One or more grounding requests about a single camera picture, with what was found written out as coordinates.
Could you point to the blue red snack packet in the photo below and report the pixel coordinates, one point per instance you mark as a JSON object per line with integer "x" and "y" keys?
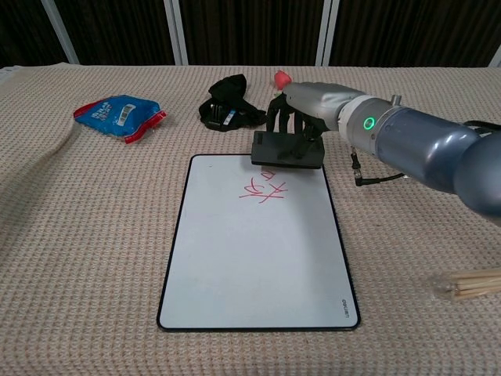
{"x": 117, "y": 115}

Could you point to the beige waffle tablecloth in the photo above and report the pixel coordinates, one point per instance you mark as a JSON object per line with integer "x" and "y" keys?
{"x": 78, "y": 235}

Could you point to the pink artificial tulip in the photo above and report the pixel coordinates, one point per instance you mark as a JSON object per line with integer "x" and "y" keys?
{"x": 282, "y": 78}

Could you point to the bamboo stick bundle in plastic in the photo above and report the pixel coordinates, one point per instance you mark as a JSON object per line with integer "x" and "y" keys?
{"x": 477, "y": 284}

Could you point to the white dry-erase board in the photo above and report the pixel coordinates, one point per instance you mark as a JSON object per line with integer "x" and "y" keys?
{"x": 254, "y": 254}

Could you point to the black whiteboard eraser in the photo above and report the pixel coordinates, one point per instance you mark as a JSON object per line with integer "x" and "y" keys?
{"x": 268, "y": 150}

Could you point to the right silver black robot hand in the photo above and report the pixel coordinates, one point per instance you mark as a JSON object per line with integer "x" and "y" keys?
{"x": 317, "y": 102}

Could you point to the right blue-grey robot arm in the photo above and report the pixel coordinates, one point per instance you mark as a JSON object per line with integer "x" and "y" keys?
{"x": 422, "y": 145}

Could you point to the white partition frame post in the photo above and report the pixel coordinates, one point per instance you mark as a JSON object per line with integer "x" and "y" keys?
{"x": 327, "y": 31}
{"x": 497, "y": 60}
{"x": 59, "y": 31}
{"x": 176, "y": 31}

